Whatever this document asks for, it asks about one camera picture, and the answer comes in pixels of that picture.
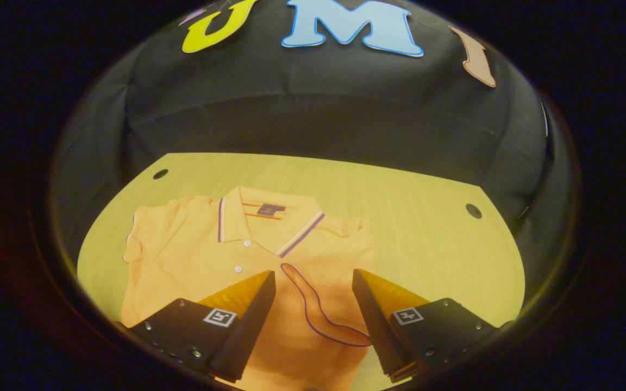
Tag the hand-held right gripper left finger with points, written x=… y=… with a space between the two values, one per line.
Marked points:
x=248 y=326

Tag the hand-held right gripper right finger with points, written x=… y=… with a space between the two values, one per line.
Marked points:
x=375 y=326

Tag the orange T-shirt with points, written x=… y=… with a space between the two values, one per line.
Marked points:
x=188 y=255

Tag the black backdrop cloth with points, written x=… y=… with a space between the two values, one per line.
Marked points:
x=313 y=114

